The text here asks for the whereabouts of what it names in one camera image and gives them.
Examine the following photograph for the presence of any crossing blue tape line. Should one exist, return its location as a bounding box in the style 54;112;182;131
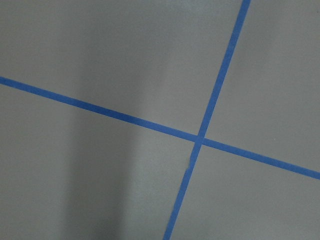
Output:
163;0;251;240

